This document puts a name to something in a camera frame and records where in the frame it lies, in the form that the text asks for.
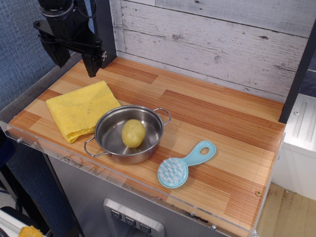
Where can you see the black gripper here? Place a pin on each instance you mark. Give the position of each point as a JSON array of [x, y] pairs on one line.
[[62, 32]]

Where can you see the yellow cloth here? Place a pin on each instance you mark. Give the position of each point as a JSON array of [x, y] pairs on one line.
[[76, 113]]

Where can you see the light blue scrub brush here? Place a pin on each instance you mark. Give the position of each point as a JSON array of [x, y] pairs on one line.
[[173, 172]]

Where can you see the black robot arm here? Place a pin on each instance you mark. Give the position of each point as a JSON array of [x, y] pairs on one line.
[[66, 5]]

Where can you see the yellow potato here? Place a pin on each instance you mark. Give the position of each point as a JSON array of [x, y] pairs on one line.
[[133, 133]]

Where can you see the clear acrylic table guard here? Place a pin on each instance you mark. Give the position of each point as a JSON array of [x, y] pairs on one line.
[[86, 184]]

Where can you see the silver dispenser button panel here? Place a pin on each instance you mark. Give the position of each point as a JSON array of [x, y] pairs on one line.
[[133, 218]]

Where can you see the yellow object bottom left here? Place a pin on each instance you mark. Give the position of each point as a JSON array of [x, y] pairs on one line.
[[30, 231]]

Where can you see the white appliance at right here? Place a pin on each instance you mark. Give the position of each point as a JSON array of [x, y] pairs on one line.
[[295, 167]]

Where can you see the dark vertical post left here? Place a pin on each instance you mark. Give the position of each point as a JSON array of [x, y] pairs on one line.
[[103, 27]]

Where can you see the dark vertical post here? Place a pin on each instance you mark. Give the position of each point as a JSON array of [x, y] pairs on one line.
[[103, 27], [299, 76]]

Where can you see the steel pot with handles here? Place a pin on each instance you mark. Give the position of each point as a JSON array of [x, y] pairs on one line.
[[107, 138]]

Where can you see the dark vertical post right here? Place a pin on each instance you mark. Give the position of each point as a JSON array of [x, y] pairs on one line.
[[299, 76]]

